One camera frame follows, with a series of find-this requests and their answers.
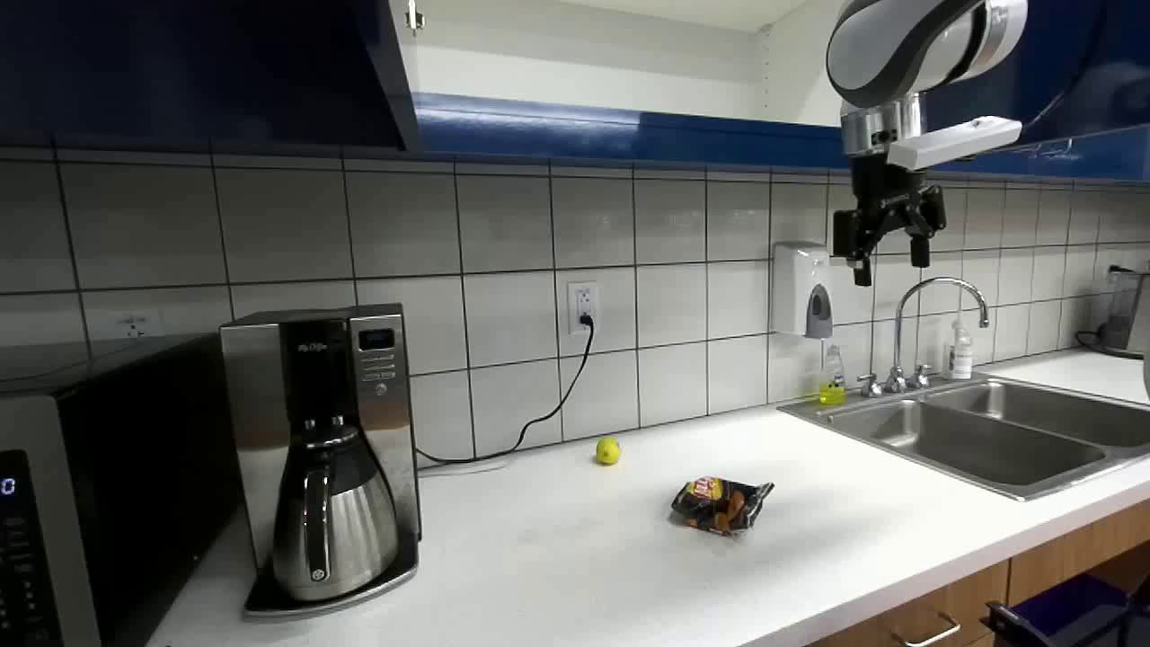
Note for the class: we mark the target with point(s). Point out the small white pump bottle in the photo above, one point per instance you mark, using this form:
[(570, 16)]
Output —
[(962, 356)]

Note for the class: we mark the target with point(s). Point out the steel coffee maker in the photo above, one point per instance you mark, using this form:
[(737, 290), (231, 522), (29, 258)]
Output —
[(386, 398)]

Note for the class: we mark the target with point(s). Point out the white wall soap dispenser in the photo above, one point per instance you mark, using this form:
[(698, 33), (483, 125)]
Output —
[(798, 290)]

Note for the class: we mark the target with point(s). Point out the black microwave oven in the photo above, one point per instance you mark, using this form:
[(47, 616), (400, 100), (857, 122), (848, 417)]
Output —
[(129, 479)]

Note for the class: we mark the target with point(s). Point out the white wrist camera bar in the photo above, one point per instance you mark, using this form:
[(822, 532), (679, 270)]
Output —
[(957, 142)]

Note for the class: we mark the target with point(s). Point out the wooden base cabinet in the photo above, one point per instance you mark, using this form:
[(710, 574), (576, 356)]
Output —
[(1065, 554)]

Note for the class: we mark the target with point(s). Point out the yellow-green ball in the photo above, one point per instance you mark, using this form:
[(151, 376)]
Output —
[(610, 450)]

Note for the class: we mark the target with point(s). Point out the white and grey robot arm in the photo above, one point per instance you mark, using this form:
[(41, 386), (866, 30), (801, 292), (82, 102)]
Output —
[(900, 41)]

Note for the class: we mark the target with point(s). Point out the yellow dish soap bottle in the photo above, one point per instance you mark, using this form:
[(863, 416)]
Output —
[(833, 381)]

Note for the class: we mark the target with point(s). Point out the chrome gooseneck faucet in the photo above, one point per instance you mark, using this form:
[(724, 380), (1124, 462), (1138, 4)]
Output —
[(900, 336)]

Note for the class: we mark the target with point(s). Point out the dark blue bin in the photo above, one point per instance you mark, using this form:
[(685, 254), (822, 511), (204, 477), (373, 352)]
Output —
[(1073, 612)]

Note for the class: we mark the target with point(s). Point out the black chips packet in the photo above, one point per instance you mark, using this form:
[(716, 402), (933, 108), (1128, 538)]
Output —
[(724, 504)]

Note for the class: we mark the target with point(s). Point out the dark blue cabinet door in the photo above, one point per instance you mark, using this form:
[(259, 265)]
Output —
[(182, 68), (1079, 86)]

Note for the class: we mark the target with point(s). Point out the steel double sink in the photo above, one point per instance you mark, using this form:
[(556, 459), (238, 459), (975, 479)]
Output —
[(963, 450)]

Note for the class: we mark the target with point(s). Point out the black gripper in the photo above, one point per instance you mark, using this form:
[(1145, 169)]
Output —
[(889, 203)]

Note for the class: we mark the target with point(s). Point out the steel coffee carafe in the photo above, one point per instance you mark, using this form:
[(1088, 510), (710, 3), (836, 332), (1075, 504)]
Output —
[(340, 520)]

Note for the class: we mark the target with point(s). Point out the white wall outlet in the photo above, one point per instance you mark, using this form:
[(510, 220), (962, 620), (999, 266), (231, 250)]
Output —
[(585, 292), (135, 325)]

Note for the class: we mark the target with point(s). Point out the white open wall cabinet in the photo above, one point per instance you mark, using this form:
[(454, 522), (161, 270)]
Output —
[(597, 58)]

